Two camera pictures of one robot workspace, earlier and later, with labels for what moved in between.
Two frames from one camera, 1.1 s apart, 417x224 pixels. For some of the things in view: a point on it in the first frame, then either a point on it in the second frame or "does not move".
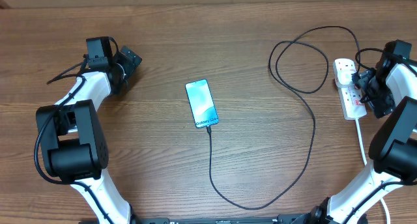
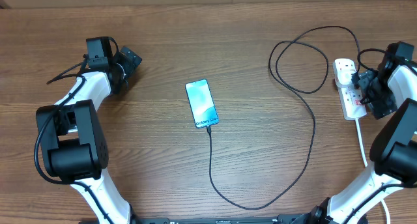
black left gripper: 128,64 does not move
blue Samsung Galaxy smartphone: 201,103 does not move
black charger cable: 272,49 to 294,42
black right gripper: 378,106 does not move
